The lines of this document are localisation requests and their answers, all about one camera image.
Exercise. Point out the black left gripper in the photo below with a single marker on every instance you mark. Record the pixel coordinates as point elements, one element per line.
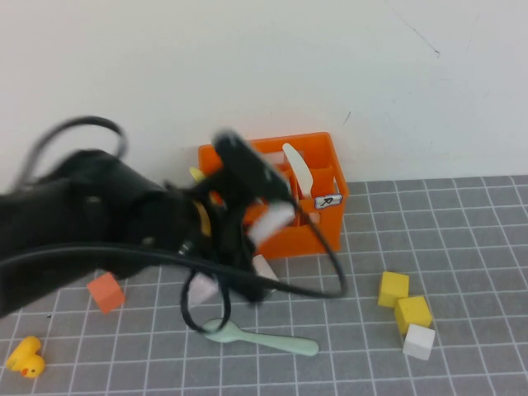
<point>231,231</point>

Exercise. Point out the pink plastic fork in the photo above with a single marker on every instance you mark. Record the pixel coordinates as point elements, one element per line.
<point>272,218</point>

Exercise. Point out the mint green plastic spoon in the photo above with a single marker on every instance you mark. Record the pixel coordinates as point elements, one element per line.
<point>288,345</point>

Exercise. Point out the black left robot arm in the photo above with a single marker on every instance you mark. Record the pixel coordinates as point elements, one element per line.
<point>62,214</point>

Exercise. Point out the orange plastic cutlery holder crate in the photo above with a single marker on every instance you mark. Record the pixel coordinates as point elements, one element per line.
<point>321,231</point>

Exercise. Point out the white usb charger adapter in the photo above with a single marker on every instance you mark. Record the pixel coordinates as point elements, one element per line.
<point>264,268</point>

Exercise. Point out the yellow plastic spoon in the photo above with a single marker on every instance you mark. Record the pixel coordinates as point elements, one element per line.
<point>196,173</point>

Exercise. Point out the white plastic knife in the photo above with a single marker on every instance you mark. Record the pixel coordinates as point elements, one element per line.
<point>299,169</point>

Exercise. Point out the orange foam cube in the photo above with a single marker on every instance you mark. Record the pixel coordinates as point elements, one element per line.
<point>105,293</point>

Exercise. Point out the yellow foam cube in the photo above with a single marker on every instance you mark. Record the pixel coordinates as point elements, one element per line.
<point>412,313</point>
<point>394,286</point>

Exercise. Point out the white foam cube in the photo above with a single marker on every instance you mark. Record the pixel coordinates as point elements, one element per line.
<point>418,342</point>

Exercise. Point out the grey grid cutting mat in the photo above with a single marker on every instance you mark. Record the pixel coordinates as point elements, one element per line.
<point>453,247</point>

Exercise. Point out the yellow rubber duck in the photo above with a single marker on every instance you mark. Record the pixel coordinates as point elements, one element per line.
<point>26,359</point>

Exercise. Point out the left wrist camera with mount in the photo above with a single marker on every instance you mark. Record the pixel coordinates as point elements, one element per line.
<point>243,165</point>

